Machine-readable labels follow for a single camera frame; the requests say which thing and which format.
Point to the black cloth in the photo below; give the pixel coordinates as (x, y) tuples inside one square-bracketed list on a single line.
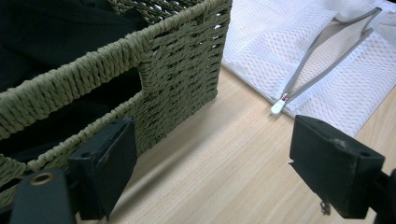
[(46, 40)]

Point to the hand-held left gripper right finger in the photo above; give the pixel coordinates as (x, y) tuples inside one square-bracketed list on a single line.
[(330, 168)]

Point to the white mesh laundry bag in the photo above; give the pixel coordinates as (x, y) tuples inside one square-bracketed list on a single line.
[(280, 49)]

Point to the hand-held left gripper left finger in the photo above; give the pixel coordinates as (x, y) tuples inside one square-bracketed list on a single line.
[(107, 168)]

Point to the green woven basket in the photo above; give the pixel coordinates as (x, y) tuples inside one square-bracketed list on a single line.
[(174, 65)]

